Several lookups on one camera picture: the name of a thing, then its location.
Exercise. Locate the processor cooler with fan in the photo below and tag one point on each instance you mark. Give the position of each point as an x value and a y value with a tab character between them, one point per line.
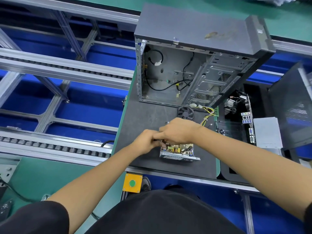
233	102

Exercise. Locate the power supply circuit board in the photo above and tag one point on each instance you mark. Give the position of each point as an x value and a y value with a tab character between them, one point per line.
181	149

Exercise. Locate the dark grey foam mat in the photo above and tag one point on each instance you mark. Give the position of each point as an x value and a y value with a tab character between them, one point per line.
136	124

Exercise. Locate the dark grey case side panel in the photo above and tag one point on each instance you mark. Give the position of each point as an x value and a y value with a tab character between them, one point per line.
292	107

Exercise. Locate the aluminium conveyor frame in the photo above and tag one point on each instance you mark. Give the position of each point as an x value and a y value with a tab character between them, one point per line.
58	65

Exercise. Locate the silver optical drive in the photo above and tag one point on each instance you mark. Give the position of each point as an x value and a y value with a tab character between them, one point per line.
268	131

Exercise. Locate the black cooling fan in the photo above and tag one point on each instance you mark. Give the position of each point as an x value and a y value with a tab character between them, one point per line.
185	112

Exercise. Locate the grey computer tower case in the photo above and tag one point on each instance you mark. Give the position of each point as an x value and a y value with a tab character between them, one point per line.
195	26

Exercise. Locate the person's right hand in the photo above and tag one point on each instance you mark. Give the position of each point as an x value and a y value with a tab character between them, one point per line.
180	130

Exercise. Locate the stack of white papers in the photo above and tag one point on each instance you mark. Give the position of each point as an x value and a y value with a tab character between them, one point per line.
273	0

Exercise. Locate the yellow box with green button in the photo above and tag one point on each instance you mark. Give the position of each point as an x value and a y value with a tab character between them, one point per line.
132	182

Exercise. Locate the black foam tray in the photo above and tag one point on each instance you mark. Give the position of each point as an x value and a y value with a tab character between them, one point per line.
229	173

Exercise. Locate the person's black trousers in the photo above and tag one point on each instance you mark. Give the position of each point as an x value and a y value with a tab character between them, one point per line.
165	212

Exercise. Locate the person's black shirt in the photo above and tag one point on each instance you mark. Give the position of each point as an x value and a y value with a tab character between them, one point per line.
34	219

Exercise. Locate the person's left shoe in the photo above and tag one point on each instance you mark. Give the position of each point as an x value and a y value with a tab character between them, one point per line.
146	183

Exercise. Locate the person's right forearm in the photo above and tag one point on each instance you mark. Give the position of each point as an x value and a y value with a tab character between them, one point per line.
258	165

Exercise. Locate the person's left forearm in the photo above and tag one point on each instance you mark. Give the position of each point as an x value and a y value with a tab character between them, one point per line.
90	182

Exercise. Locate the person's left hand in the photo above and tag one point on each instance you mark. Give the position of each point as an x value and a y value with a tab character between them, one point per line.
146	141

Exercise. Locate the green motherboard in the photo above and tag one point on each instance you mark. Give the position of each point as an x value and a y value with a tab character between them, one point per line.
234	126

